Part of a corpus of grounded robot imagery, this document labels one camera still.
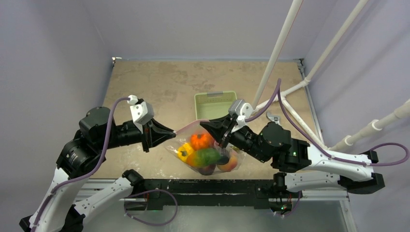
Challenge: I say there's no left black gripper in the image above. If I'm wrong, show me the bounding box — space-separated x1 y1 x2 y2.
98 116 176 151

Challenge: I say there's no small orange pumpkin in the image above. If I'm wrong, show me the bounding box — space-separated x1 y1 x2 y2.
190 132 214 150

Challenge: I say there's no green plastic basket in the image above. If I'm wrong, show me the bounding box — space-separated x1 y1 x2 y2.
194 91 237 120

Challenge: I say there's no clear pink zip bag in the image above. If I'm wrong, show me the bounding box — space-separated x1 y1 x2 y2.
162 119 246 175

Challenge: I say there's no yellow bell pepper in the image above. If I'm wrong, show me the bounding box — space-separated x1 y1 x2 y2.
177 143 195 163

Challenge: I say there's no green orange mango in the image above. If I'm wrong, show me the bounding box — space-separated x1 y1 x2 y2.
186 148 222 168

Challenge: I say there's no dark purple plum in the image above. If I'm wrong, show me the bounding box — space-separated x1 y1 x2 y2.
216 156 230 165

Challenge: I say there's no peach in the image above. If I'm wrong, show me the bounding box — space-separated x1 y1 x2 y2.
217 156 238 172

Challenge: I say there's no dark red apple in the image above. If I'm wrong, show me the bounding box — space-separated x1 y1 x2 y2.
198 164 216 176

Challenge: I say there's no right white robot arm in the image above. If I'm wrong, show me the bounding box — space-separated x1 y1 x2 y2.
200 115 385 197

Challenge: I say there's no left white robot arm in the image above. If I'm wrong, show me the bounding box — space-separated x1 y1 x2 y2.
19 107 176 232

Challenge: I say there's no metal adjustable wrench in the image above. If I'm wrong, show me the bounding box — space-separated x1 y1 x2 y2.
266 112 281 125

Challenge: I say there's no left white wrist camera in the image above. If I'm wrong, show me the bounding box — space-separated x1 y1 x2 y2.
127 95 154 125

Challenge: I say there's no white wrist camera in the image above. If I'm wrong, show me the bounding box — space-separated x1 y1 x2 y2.
127 95 154 125
228 99 254 133

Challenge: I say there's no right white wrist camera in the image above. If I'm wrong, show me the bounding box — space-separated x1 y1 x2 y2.
228 99 254 133

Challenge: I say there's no black base frame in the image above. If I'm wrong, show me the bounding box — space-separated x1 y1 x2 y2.
129 173 303 216

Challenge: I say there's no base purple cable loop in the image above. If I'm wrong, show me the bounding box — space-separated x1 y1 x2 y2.
123 188 179 227

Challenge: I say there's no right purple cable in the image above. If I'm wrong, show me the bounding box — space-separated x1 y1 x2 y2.
245 78 410 167

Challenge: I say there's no white pipe frame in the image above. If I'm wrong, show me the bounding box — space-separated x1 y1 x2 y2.
251 0 410 151

